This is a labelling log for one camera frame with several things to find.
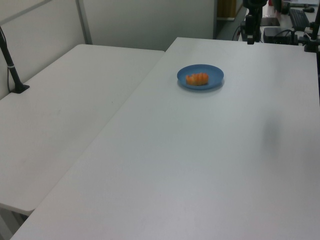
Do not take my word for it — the black keyboard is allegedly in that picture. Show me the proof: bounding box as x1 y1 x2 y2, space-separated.
289 8 310 29

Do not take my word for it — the yellow wooden cabinet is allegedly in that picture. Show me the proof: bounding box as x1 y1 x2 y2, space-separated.
216 0 238 21

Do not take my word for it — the black electronics box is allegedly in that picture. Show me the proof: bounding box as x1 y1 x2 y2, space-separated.
262 26 299 46

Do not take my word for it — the black pole with base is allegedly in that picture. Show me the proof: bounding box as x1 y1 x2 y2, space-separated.
0 25 31 94

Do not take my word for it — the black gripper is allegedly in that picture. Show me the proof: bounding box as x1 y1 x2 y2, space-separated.
241 0 267 46

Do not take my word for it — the blue round plate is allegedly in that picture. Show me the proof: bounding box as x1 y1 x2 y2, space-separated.
176 64 225 91

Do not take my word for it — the black cable bundle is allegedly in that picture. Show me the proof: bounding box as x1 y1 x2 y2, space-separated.
233 20 247 41

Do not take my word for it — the white table leg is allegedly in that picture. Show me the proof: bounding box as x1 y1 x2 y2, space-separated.
0 206 29 240

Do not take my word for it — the orange bread roll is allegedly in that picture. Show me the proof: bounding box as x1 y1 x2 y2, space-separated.
185 71 209 87

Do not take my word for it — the black flat pad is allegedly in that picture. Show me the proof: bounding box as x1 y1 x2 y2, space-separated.
260 17 281 27

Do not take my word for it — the grey partition frame post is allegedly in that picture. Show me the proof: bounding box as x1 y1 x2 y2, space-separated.
74 0 94 46

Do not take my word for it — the black clamp camera stand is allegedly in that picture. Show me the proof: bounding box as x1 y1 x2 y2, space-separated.
298 21 320 54

